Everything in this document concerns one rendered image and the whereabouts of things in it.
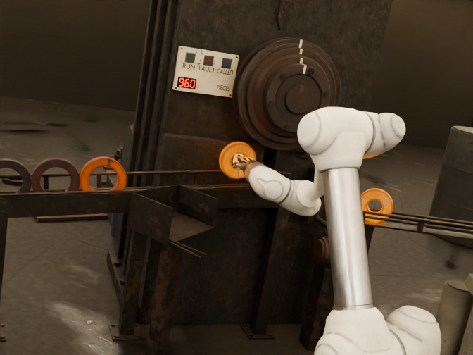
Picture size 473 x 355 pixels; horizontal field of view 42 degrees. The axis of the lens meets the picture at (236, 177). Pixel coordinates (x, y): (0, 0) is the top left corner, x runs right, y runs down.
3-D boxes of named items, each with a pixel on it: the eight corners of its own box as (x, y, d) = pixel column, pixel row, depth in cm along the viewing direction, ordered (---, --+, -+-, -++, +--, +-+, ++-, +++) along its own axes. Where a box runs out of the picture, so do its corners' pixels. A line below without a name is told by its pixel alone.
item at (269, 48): (224, 141, 264) (243, 29, 253) (322, 151, 280) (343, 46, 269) (229, 144, 258) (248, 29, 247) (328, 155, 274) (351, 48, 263)
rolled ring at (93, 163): (71, 170, 242) (71, 167, 245) (92, 210, 249) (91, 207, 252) (115, 150, 245) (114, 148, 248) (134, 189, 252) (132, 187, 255)
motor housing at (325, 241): (291, 338, 291) (313, 231, 278) (332, 338, 298) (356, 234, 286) (302, 353, 279) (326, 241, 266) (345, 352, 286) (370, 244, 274)
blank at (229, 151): (219, 141, 253) (222, 143, 250) (255, 140, 258) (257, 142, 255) (217, 177, 258) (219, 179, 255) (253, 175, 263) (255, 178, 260)
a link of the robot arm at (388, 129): (365, 125, 194) (333, 121, 186) (410, 105, 179) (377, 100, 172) (372, 165, 191) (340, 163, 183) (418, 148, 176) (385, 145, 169)
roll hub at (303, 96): (257, 126, 256) (269, 58, 249) (317, 134, 265) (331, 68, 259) (262, 129, 250) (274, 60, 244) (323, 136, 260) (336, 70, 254)
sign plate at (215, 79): (172, 89, 259) (178, 45, 255) (230, 96, 268) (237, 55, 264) (173, 89, 257) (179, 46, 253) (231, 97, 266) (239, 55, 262)
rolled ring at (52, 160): (77, 156, 242) (77, 154, 245) (28, 161, 236) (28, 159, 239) (82, 201, 247) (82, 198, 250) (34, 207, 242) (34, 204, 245)
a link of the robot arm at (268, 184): (241, 183, 231) (269, 197, 237) (255, 198, 217) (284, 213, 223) (255, 158, 230) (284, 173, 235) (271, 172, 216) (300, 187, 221)
